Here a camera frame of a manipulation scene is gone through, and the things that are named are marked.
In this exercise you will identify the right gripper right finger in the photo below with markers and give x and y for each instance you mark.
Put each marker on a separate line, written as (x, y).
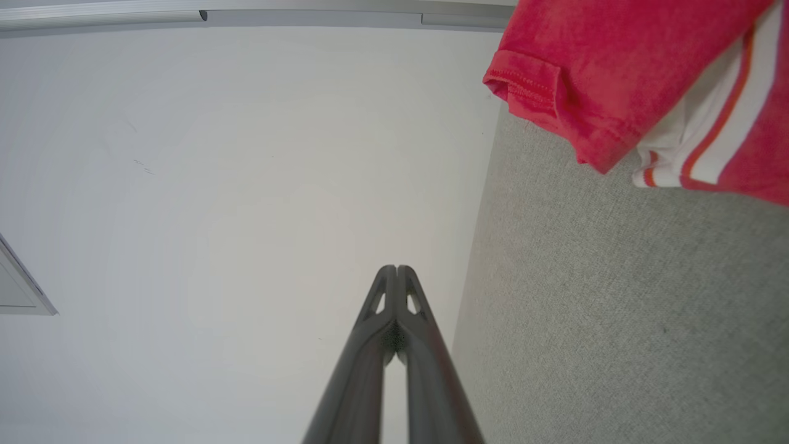
(434, 394)

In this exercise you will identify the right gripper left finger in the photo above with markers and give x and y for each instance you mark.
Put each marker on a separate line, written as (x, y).
(351, 394)

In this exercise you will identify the red and white shirt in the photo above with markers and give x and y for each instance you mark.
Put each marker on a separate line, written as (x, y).
(604, 61)

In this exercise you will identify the grey framed wall panel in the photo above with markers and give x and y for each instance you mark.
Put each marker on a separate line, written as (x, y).
(15, 293)

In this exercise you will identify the grey wall trim rail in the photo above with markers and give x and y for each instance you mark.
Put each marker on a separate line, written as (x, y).
(92, 18)

